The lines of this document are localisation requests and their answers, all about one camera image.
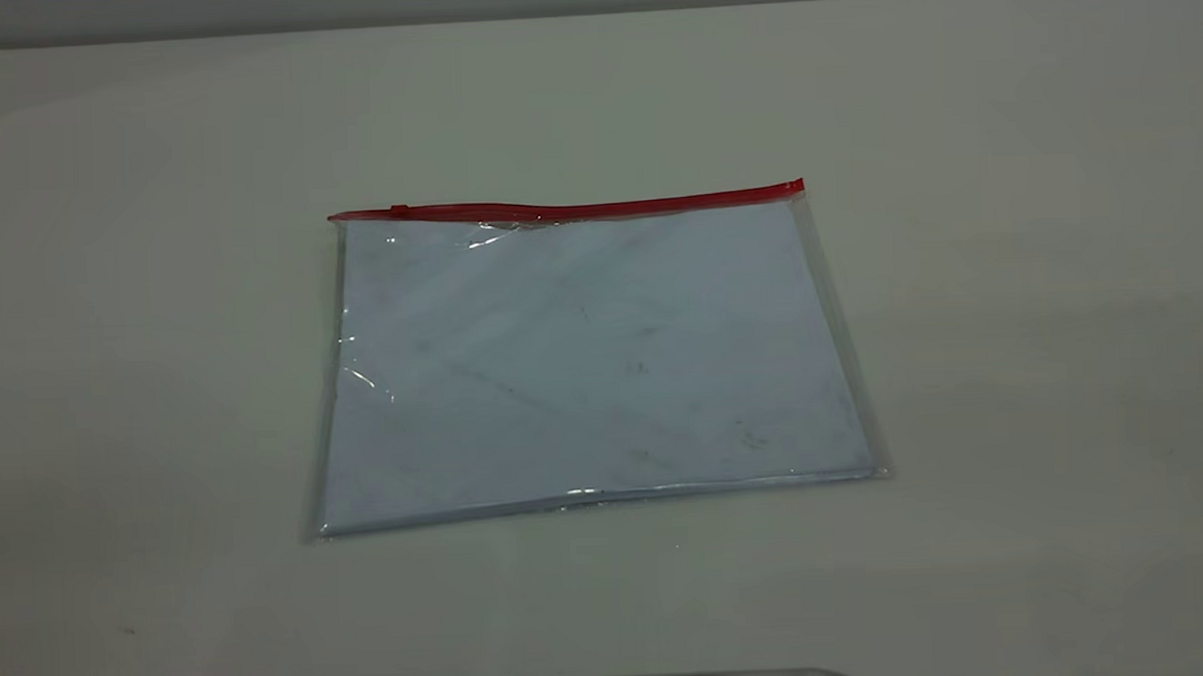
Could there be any clear plastic zipper bag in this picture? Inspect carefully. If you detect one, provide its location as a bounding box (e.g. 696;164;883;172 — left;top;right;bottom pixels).
291;175;894;543

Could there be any white paper stack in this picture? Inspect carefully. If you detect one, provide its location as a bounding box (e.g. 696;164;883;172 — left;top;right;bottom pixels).
309;201;877;537

